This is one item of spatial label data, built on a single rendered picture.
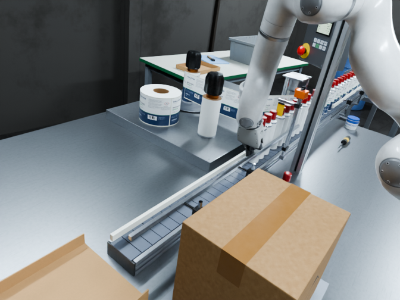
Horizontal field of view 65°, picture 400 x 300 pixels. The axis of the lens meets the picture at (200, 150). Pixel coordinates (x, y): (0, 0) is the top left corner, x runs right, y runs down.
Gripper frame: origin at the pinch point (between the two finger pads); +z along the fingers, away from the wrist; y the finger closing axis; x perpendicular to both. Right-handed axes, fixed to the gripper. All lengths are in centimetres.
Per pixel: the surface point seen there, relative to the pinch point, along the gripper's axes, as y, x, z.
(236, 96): 26.2, -30.0, 0.7
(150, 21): 213, -145, 42
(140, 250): -3, 60, -15
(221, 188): -2.5, 22.7, -1.5
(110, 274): -1, 69, -14
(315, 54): -7.5, -34.3, -28.4
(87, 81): 238, -64, 80
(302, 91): -8.7, -23.3, -18.1
